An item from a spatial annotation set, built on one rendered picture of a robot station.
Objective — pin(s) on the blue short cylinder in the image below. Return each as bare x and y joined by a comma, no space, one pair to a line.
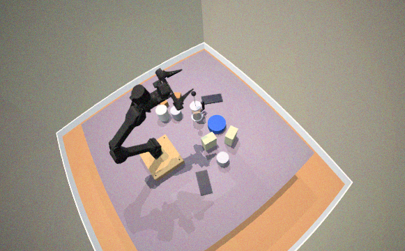
216,124

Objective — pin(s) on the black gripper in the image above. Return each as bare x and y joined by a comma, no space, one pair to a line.
162,75

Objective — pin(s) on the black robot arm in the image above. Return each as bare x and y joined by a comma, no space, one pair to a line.
142,102

